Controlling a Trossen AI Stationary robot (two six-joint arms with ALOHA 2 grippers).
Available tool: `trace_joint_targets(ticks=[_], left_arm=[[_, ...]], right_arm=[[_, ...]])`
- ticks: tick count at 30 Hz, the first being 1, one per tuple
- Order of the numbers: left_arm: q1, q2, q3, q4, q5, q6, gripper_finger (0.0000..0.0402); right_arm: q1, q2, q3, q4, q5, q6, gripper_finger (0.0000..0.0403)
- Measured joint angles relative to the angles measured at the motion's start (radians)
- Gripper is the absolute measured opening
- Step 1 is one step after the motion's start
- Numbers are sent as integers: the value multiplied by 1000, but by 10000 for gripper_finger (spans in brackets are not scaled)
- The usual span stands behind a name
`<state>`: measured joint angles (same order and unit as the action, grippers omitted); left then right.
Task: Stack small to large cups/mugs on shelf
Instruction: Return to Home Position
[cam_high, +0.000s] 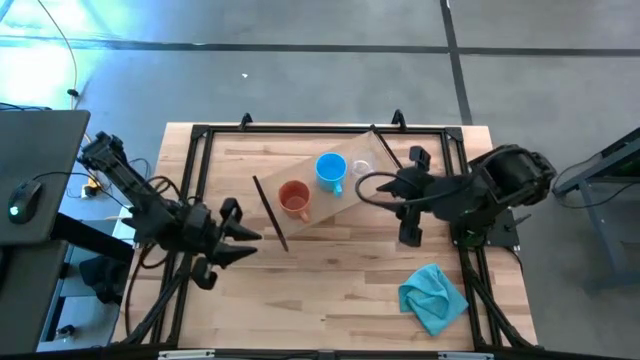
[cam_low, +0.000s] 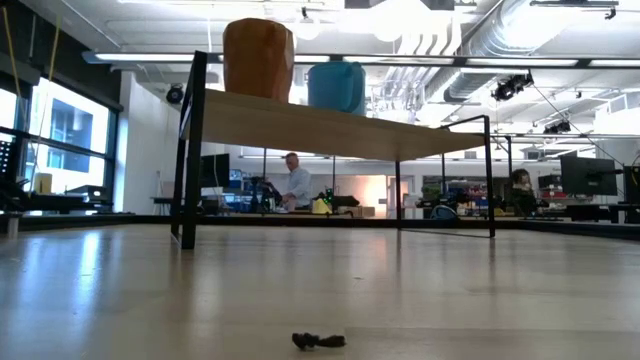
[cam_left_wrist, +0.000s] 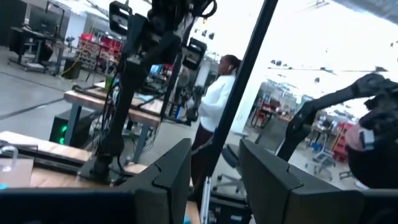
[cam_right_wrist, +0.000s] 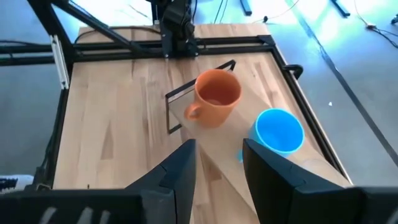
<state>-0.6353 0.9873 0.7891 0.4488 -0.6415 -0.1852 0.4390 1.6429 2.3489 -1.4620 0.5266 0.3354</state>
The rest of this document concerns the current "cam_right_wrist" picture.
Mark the black metal table frame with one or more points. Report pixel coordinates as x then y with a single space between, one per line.
233 43

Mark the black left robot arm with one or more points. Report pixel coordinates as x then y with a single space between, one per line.
174 9

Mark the white object with black stripes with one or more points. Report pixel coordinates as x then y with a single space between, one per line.
17 183

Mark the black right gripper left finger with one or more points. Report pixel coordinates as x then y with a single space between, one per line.
180 174

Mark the blue mug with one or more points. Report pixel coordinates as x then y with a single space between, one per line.
280 130

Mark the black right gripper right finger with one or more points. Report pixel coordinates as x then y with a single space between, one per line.
280 193

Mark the black floor bar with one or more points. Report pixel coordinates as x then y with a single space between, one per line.
340 8
246 7

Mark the black table clamp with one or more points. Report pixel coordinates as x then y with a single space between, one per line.
295 67

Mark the silver frame bracket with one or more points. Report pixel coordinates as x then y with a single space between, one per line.
60 65

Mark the orange mug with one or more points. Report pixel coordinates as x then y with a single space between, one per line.
217 115

